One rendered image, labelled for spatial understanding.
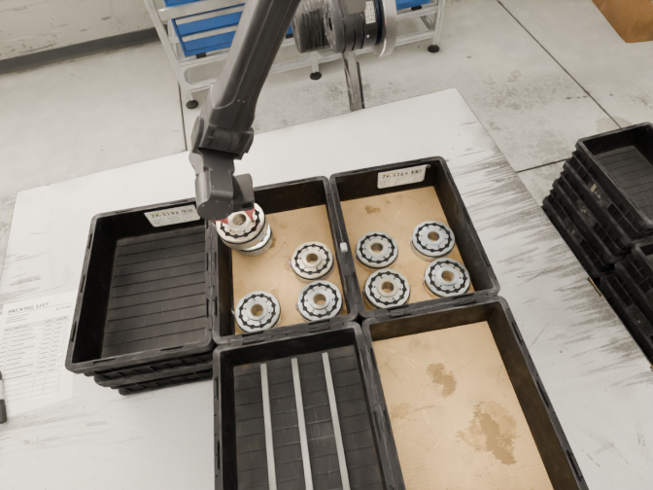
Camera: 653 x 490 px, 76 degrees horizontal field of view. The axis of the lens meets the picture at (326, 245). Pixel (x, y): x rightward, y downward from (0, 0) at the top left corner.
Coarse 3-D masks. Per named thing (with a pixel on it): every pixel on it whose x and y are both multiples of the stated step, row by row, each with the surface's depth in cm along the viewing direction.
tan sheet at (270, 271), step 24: (288, 216) 112; (312, 216) 112; (288, 240) 108; (312, 240) 107; (240, 264) 105; (264, 264) 104; (288, 264) 104; (336, 264) 103; (240, 288) 101; (264, 288) 101; (288, 288) 100; (288, 312) 97
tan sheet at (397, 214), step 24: (408, 192) 113; (432, 192) 113; (360, 216) 110; (384, 216) 110; (408, 216) 109; (432, 216) 109; (408, 240) 105; (432, 240) 105; (408, 264) 102; (360, 288) 99
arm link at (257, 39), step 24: (264, 0) 46; (288, 0) 46; (240, 24) 52; (264, 24) 48; (288, 24) 49; (240, 48) 51; (264, 48) 51; (240, 72) 53; (264, 72) 54; (216, 96) 58; (240, 96) 57; (216, 120) 59; (240, 120) 60; (216, 144) 63; (240, 144) 64
